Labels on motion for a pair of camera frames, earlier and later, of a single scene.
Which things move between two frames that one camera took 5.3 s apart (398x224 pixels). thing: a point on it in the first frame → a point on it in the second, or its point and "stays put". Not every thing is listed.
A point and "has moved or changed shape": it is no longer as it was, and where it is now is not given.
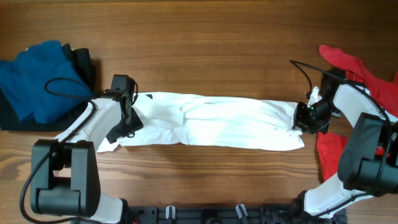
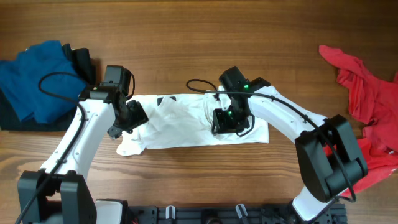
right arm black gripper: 300,123 → 221,126
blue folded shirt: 41,83 stays put
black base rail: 283,213 stays put
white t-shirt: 181,119 has moved or changed shape
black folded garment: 10,119 stays put
